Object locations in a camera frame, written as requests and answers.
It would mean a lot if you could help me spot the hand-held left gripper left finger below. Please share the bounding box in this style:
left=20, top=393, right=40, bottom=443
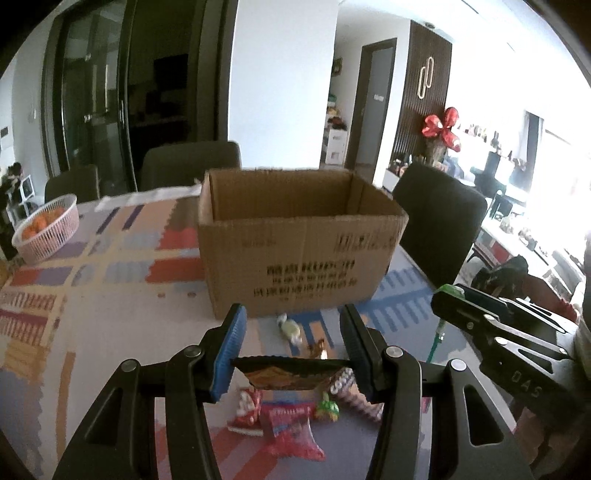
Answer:
left=52, top=303, right=247, bottom=480

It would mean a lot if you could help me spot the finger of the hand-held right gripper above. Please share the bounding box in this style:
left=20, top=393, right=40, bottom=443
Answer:
left=457, top=284, right=578, bottom=344
left=431, top=293, right=575, bottom=361

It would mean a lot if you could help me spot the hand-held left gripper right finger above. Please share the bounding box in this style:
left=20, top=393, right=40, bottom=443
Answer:
left=339, top=303, right=536, bottom=480

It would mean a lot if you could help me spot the dark brown snack packet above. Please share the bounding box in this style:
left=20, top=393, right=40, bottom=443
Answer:
left=231, top=356, right=352, bottom=392

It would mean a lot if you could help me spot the light green candy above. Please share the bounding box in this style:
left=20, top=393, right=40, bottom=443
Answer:
left=276, top=313, right=304, bottom=344

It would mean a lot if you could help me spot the cardboard box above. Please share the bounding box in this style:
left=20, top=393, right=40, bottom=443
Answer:
left=198, top=167, right=409, bottom=319

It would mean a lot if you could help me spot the black bag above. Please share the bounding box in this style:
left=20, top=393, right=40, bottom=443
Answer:
left=473, top=255, right=529, bottom=301

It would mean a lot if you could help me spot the patterned wafer snack packet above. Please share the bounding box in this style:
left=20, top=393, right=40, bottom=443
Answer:
left=329, top=369, right=384, bottom=421

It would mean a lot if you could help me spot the red white snack packet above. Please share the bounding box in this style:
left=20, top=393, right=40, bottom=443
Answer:
left=227, top=388, right=264, bottom=437

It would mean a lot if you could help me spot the dark dining chair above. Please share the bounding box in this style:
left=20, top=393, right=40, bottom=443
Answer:
left=392, top=162, right=489, bottom=287
left=141, top=141, right=242, bottom=192
left=45, top=165, right=100, bottom=204

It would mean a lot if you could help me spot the red snack packet blue label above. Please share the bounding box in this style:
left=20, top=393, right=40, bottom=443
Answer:
left=259, top=401, right=326, bottom=461

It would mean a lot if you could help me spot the colourful patterned tablecloth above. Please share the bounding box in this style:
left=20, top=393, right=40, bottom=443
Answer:
left=0, top=185, right=522, bottom=480

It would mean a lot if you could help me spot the red flower ornament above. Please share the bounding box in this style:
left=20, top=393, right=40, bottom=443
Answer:
left=422, top=107, right=462, bottom=153

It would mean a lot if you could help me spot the white drawer cabinet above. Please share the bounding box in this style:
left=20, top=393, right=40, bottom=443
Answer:
left=324, top=129, right=349, bottom=167

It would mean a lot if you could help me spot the pink plastic basket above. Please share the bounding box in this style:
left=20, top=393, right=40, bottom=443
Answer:
left=11, top=194, right=80, bottom=265

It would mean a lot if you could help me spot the dark interior door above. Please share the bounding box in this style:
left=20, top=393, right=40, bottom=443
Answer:
left=346, top=39, right=398, bottom=171

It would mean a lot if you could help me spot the pile of oranges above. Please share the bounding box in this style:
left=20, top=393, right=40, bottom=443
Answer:
left=21, top=207, right=68, bottom=241

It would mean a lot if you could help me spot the black framed glass door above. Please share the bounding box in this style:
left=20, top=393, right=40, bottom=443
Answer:
left=41, top=0, right=232, bottom=195

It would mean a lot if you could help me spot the green cord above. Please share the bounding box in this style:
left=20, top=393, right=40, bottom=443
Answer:
left=427, top=323, right=446, bottom=365

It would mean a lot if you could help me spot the dark slatted wall panel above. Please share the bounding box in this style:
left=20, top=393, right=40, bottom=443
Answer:
left=392, top=21, right=453, bottom=167

